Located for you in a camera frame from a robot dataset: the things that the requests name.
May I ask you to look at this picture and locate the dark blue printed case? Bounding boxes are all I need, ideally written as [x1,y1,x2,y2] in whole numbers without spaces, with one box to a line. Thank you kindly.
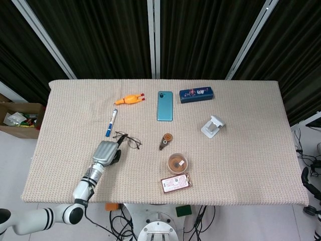
[179,86,215,104]

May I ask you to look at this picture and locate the brown correction tape dispenser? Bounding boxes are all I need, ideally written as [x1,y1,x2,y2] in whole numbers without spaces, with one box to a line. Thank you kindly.
[158,133,174,151]

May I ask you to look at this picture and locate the thin wire-frame eyeglasses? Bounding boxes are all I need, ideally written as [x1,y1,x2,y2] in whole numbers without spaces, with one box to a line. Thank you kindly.
[112,131,142,151]

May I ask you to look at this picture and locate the green block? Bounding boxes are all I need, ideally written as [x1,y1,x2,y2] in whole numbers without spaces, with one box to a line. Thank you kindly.
[175,205,193,218]

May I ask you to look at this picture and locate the colourful small toys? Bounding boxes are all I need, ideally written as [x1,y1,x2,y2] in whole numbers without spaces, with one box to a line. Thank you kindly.
[20,113,39,128]

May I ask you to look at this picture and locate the teal smartphone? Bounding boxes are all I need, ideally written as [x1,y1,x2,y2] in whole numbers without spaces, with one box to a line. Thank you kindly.
[157,91,174,122]

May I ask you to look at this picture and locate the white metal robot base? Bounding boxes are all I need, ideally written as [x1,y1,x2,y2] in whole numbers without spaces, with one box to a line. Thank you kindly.
[122,203,188,241]

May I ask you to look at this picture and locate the clear plastic bag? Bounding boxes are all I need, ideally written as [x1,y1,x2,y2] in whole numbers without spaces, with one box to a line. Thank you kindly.
[3,112,27,126]

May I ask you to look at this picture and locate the dark curtain panel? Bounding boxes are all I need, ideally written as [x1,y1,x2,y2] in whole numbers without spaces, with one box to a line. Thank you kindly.
[232,0,321,126]
[159,0,265,80]
[0,0,70,106]
[26,0,152,80]

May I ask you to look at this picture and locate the brown cardboard box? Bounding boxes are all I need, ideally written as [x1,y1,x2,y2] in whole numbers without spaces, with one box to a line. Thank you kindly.
[0,102,46,140]

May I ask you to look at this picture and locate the orange rubber chicken toy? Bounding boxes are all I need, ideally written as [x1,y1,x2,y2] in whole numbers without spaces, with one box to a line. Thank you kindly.
[114,93,146,105]

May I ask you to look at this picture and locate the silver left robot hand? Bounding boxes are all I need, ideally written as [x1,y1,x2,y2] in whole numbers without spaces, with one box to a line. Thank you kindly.
[92,135,128,168]

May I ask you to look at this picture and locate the black cable bundle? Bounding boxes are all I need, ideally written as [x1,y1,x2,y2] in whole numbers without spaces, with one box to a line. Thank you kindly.
[293,128,321,180]
[109,204,138,241]
[183,205,216,241]

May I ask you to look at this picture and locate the grey metal pole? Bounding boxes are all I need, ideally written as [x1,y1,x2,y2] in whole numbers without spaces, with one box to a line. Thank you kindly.
[147,0,161,79]
[11,0,77,80]
[225,0,279,80]

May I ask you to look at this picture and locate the beige woven tablecloth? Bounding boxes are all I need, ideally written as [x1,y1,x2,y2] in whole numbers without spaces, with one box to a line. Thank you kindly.
[21,79,309,207]

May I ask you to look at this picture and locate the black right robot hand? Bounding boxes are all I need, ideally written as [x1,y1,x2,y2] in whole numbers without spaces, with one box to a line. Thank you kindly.
[301,167,321,201]

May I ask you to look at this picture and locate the white folding phone stand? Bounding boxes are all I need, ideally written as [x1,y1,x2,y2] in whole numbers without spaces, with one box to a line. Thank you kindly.
[200,115,226,139]

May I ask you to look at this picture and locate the blue and white marker pen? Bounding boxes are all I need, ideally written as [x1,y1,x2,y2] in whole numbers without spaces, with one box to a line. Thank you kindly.
[105,108,119,138]

